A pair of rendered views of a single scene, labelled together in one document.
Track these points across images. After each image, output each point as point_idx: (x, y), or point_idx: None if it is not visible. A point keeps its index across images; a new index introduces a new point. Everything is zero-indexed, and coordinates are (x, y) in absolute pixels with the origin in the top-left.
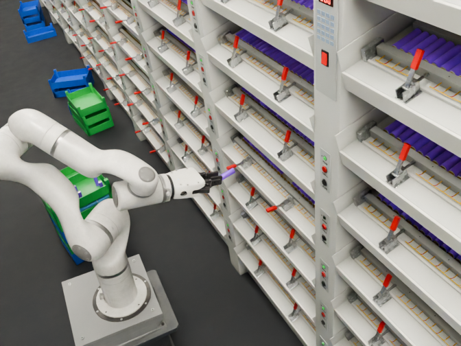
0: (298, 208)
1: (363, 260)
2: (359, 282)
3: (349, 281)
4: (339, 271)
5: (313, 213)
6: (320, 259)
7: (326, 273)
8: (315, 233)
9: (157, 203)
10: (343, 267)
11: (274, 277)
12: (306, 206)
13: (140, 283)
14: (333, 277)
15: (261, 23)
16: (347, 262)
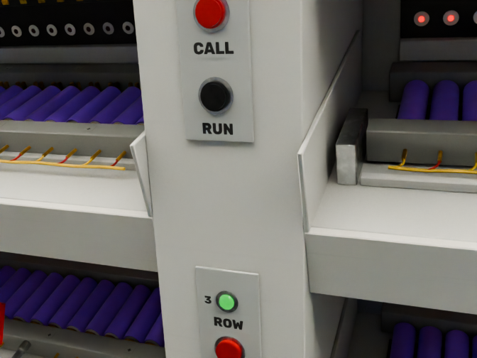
0: (3, 166)
1: (405, 158)
2: (468, 229)
3: (417, 258)
4: (331, 252)
5: (81, 131)
6: (199, 271)
7: (249, 330)
8: (150, 128)
9: None
10: (343, 220)
11: None
12: (40, 128)
13: None
14: (292, 320)
15: None
16: (342, 202)
